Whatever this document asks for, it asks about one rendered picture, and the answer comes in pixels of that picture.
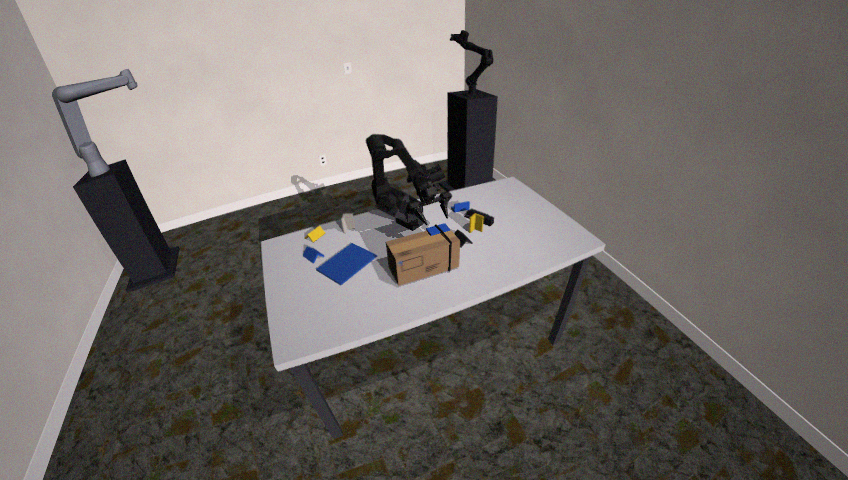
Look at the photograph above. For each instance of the yellow l-shaped corner guard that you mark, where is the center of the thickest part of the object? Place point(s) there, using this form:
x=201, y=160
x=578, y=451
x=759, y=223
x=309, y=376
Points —
x=476, y=222

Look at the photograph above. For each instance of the brown cardboard box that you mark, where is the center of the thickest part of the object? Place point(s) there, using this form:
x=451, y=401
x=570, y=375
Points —
x=421, y=255

